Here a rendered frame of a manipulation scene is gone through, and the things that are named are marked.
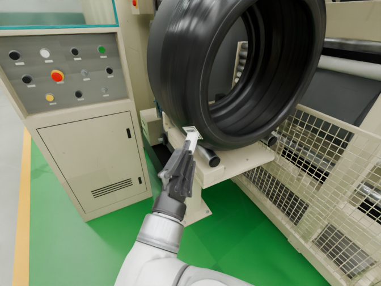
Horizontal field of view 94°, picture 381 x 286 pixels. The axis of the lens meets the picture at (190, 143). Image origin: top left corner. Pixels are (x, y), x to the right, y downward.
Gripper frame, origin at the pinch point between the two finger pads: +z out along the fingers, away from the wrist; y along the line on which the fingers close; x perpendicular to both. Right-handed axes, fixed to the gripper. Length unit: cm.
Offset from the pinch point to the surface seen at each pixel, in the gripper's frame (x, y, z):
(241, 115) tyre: 4.0, 25.9, 33.6
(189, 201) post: -45, 82, 7
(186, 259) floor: -41, 90, -29
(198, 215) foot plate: -45, 101, 2
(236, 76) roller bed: -4, 29, 69
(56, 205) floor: -153, 50, -21
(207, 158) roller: -1.4, 14.1, 3.6
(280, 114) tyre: 20.7, 18.8, 24.8
